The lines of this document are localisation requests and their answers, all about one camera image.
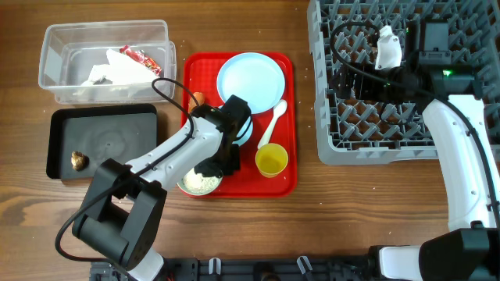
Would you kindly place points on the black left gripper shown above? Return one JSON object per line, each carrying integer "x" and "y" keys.
{"x": 233, "y": 163}

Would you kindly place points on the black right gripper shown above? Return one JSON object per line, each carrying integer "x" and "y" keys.
{"x": 364, "y": 73}

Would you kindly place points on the white rice pile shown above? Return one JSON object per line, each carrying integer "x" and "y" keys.
{"x": 199, "y": 182}

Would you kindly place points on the green bowl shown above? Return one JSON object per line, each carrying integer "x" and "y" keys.
{"x": 199, "y": 183}

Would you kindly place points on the yellow plastic cup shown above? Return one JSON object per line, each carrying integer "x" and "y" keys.
{"x": 271, "y": 159}

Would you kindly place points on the orange carrot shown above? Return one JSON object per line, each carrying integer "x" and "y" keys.
{"x": 198, "y": 98}

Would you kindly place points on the white napkin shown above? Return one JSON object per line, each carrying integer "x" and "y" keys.
{"x": 119, "y": 70}

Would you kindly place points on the brown food scrap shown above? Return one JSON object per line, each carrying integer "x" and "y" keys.
{"x": 79, "y": 161}

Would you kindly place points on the red snack wrapper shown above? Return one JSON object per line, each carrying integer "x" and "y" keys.
{"x": 142, "y": 58}

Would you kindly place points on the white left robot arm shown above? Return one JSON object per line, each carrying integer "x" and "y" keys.
{"x": 121, "y": 211}

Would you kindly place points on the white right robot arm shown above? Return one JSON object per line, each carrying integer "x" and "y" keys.
{"x": 449, "y": 97}

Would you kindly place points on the grey dishwasher rack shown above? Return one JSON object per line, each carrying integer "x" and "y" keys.
{"x": 353, "y": 132}

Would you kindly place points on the black waste tray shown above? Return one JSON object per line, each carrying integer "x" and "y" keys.
{"x": 120, "y": 132}

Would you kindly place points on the light blue bowl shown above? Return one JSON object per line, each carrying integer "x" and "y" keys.
{"x": 247, "y": 130}

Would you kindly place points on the red plastic tray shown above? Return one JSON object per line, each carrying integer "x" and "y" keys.
{"x": 200, "y": 73}

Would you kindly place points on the white plastic spoon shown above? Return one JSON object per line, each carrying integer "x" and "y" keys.
{"x": 278, "y": 110}

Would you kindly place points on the light blue plate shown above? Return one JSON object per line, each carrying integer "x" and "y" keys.
{"x": 253, "y": 77}

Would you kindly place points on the clear plastic bin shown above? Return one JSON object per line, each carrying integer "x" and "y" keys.
{"x": 71, "y": 50}

